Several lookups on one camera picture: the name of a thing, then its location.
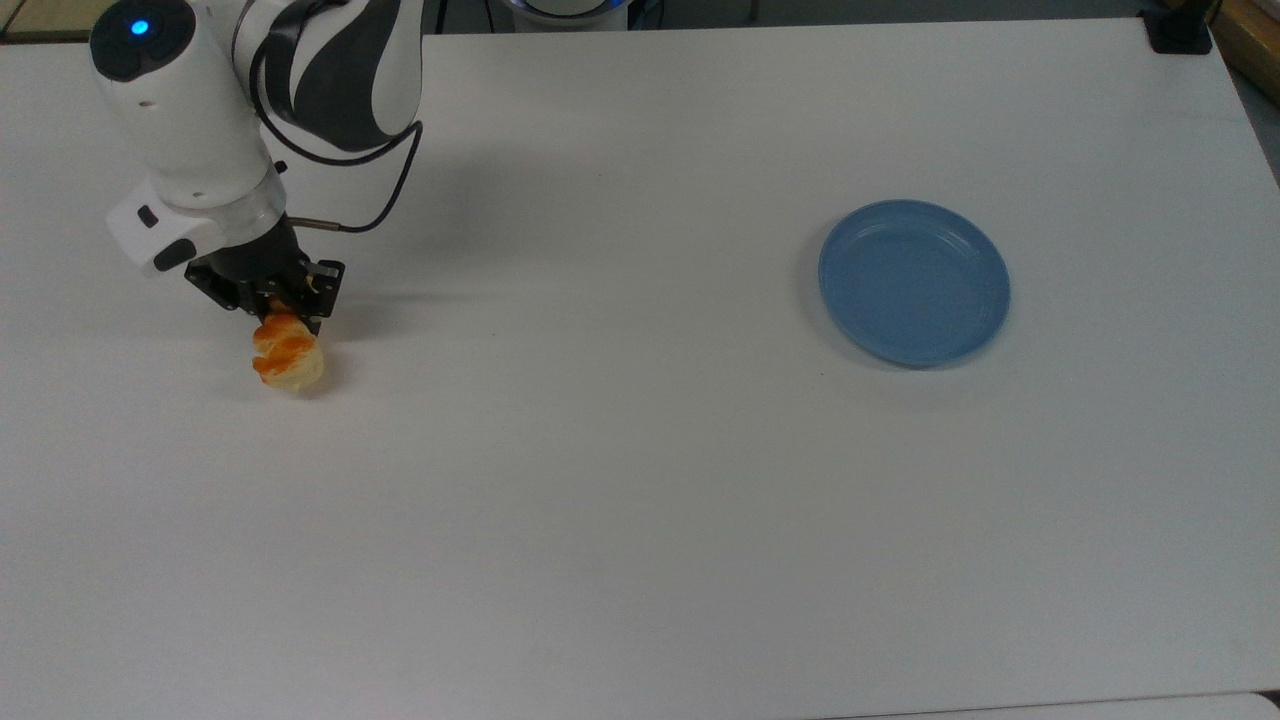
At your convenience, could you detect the blue plastic plate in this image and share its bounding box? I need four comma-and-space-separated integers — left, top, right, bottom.
817, 198, 1012, 370

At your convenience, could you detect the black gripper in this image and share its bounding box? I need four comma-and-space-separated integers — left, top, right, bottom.
184, 212, 347, 337

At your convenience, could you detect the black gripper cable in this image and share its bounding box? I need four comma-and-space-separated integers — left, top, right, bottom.
246, 20, 427, 237

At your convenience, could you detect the orange glazed bread roll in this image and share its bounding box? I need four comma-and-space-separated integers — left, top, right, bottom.
250, 308, 327, 394

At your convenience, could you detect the light wooden board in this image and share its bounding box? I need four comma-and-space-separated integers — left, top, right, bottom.
1212, 0, 1280, 105

